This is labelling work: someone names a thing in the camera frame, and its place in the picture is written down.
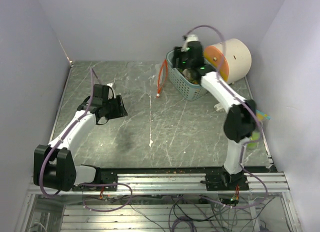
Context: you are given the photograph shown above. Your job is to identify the clear bag with red zipper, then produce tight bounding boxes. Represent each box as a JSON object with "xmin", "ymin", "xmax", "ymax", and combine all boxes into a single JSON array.
[{"xmin": 149, "ymin": 59, "xmax": 169, "ymax": 98}]

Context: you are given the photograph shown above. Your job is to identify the green fake fruit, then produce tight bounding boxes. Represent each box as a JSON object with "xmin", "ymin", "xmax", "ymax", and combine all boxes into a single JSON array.
[{"xmin": 247, "ymin": 131, "xmax": 261, "ymax": 150}]

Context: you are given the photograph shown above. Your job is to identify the clear bag with teal zipper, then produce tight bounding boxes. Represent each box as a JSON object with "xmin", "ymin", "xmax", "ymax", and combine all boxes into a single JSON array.
[{"xmin": 253, "ymin": 109, "xmax": 271, "ymax": 142}]

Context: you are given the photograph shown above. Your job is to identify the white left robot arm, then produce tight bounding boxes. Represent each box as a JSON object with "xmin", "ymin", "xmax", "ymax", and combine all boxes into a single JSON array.
[{"xmin": 33, "ymin": 83, "xmax": 128, "ymax": 192}]

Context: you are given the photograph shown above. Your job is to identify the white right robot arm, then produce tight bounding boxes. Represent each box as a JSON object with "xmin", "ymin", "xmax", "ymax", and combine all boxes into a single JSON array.
[{"xmin": 168, "ymin": 39, "xmax": 261, "ymax": 190}]

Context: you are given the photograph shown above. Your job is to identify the light blue perforated plastic basket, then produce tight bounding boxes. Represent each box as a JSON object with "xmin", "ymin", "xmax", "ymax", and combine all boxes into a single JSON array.
[{"xmin": 166, "ymin": 50, "xmax": 208, "ymax": 101}]

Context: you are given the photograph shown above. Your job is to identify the cream cylinder with orange lid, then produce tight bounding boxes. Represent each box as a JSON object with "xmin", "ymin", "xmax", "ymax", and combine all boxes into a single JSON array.
[{"xmin": 203, "ymin": 38, "xmax": 252, "ymax": 84}]

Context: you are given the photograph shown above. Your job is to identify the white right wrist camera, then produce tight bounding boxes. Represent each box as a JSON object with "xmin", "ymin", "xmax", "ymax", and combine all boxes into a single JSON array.
[{"xmin": 182, "ymin": 34, "xmax": 199, "ymax": 50}]

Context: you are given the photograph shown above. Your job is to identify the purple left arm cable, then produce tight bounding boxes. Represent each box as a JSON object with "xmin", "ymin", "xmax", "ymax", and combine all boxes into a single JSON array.
[{"xmin": 39, "ymin": 68, "xmax": 133, "ymax": 213}]

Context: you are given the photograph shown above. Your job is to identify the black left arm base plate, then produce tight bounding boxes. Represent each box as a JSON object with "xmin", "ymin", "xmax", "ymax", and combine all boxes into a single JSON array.
[{"xmin": 71, "ymin": 166, "xmax": 118, "ymax": 192}]

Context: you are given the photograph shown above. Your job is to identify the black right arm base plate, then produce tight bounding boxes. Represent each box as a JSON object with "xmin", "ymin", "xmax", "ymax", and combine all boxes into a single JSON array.
[{"xmin": 201, "ymin": 172, "xmax": 249, "ymax": 191}]

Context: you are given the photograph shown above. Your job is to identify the aluminium frame rail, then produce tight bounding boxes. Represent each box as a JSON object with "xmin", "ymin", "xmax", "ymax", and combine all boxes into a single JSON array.
[{"xmin": 27, "ymin": 172, "xmax": 291, "ymax": 195}]

